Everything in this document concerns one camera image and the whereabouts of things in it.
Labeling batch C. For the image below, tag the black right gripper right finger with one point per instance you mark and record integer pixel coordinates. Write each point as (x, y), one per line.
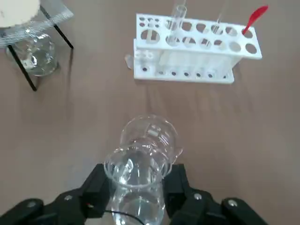
(180, 194)

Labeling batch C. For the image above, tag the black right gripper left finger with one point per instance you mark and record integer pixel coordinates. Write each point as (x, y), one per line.
(91, 192)

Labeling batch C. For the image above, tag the small glass beaker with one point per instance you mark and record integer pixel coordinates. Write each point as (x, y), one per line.
(137, 178)

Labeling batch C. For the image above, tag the large glass beaker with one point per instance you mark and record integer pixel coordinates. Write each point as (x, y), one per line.
(150, 131)

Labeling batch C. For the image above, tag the white test tube rack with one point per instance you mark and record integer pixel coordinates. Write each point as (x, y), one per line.
(194, 58)

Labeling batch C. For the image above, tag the round glass flask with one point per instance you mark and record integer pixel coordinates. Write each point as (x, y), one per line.
(37, 58)

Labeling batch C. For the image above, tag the black tripod stand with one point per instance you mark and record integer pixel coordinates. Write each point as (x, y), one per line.
(63, 37)

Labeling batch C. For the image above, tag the glass test tube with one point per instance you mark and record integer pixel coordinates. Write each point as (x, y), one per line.
(177, 21)

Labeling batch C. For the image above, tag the thin glass rod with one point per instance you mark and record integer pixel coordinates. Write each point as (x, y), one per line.
(220, 14)

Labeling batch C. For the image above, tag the red plastic spoon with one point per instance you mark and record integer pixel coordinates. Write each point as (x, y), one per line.
(255, 15)

